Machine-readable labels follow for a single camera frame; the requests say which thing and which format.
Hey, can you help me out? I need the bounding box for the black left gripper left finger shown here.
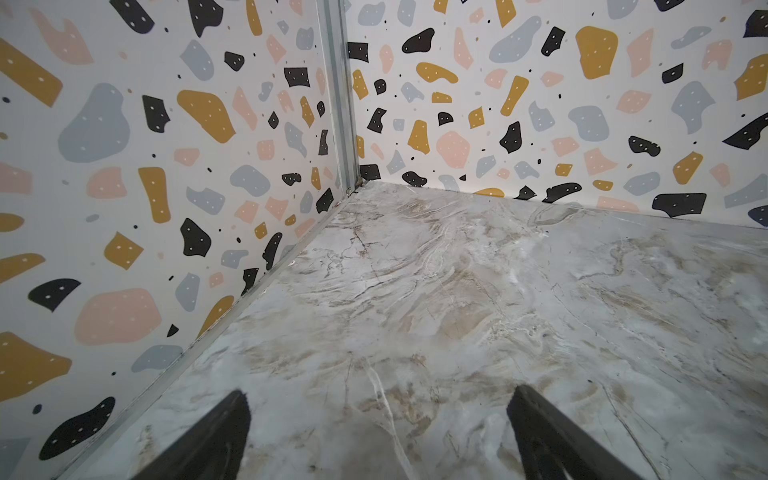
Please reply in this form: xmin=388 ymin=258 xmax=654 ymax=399
xmin=133 ymin=390 xmax=251 ymax=480

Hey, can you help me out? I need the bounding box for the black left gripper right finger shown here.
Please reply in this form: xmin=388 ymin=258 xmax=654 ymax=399
xmin=506 ymin=385 xmax=639 ymax=480

